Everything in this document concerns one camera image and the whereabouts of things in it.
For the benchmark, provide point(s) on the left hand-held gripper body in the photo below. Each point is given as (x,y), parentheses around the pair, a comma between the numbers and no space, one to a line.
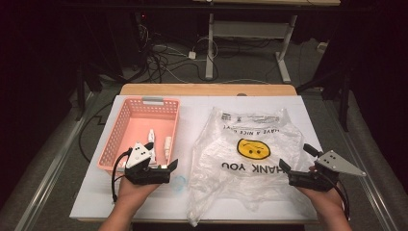
(142,175)

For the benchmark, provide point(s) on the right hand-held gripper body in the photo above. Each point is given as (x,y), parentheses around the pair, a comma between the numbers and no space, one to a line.
(320,178)

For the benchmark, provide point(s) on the white tube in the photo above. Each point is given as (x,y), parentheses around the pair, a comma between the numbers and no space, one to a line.
(151,136)

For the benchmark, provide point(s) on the small white bottle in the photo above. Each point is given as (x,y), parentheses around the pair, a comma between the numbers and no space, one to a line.
(167,147)

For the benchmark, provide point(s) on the pink plastic basket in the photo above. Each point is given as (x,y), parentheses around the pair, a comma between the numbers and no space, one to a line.
(138,125)

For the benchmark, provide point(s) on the clear plastic bag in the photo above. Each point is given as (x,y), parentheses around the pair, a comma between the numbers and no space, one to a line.
(243,179)

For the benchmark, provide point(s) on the person's left hand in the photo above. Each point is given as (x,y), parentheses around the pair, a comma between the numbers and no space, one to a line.
(133,194)

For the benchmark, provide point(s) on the person's right hand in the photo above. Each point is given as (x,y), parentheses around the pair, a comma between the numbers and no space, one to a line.
(327,200)

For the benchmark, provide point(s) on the white board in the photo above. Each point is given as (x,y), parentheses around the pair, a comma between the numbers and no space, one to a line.
(198,109)

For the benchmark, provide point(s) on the black stand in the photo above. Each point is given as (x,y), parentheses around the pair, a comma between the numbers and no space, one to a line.
(84,83)
(340,86)

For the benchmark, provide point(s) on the white power adapter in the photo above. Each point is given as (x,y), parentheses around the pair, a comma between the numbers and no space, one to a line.
(192,55)

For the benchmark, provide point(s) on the metal rail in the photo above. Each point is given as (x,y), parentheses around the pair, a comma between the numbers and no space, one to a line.
(51,166)
(369,179)

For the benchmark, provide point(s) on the white desk frame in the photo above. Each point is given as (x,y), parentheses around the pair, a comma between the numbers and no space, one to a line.
(250,29)

